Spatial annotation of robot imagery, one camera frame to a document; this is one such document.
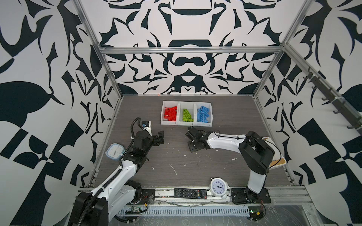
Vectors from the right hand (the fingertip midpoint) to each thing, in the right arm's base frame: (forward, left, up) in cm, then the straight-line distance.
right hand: (192, 145), depth 92 cm
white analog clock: (-25, -13, +1) cm, 28 cm away
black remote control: (-27, +1, +1) cm, 27 cm away
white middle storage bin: (+31, 0, +3) cm, 31 cm away
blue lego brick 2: (+24, -6, +3) cm, 25 cm away
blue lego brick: (+28, -10, +2) cm, 30 cm away
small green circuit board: (-35, -30, -2) cm, 46 cm away
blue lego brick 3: (+22, -10, +4) cm, 25 cm away
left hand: (+4, +21, +14) cm, 26 cm away
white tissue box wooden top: (-11, -48, +4) cm, 50 cm away
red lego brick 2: (+21, +15, +2) cm, 25 cm away
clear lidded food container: (-5, +48, +4) cm, 48 cm away
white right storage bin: (+29, -13, +6) cm, 32 cm away
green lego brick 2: (+19, +1, +1) cm, 19 cm away
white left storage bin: (+33, +17, +3) cm, 37 cm away
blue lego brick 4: (+19, -8, +3) cm, 21 cm away
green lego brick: (+23, +3, +3) cm, 24 cm away
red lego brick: (+26, +14, +3) cm, 30 cm away
